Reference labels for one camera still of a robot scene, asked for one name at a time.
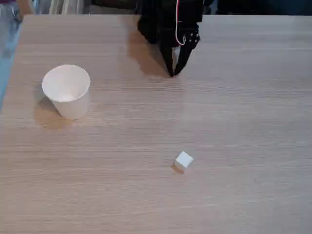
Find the small white block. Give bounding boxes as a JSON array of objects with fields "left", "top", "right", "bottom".
[{"left": 174, "top": 151, "right": 195, "bottom": 175}]

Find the dark blue furniture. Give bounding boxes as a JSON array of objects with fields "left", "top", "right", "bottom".
[{"left": 215, "top": 0, "right": 312, "bottom": 16}]

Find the white paper cup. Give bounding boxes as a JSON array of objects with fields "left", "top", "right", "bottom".
[{"left": 41, "top": 64, "right": 91, "bottom": 120}]

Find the pale hanging cloth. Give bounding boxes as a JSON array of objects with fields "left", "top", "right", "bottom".
[{"left": 34, "top": 0, "right": 91, "bottom": 15}]

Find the person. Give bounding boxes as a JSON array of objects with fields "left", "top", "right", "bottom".
[{"left": 0, "top": 0, "right": 35, "bottom": 61}]

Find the red white gripper cable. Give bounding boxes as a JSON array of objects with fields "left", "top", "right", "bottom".
[{"left": 175, "top": 0, "right": 187, "bottom": 47}]

